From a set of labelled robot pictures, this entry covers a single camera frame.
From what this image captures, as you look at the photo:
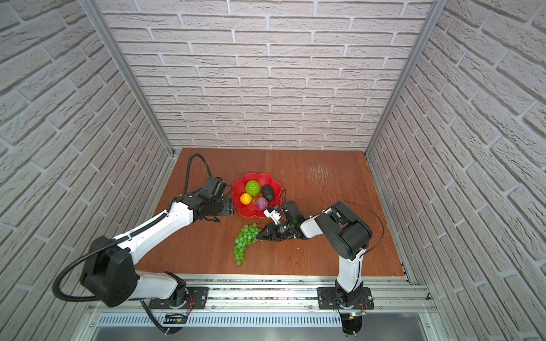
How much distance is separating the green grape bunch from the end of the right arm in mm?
22

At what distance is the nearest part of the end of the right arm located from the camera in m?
0.77

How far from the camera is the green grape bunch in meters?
0.83
